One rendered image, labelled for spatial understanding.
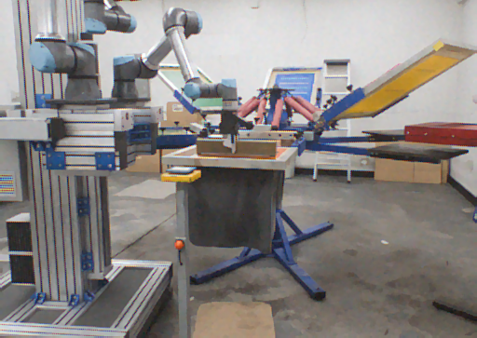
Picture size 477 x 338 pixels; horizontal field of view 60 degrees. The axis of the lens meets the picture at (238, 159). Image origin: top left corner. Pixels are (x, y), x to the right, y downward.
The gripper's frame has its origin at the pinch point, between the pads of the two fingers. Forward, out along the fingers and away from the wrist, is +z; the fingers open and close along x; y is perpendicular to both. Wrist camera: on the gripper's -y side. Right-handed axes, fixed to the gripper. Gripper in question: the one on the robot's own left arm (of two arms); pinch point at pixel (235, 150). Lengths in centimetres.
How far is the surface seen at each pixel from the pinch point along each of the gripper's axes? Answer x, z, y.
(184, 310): 39, 66, 15
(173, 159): 20.4, 1.7, 24.5
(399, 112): -452, 3, -128
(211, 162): 20.4, 2.9, 5.9
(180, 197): 39.6, 14.9, 14.2
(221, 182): 11.4, 14.3, 4.6
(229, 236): 10.1, 41.5, 1.8
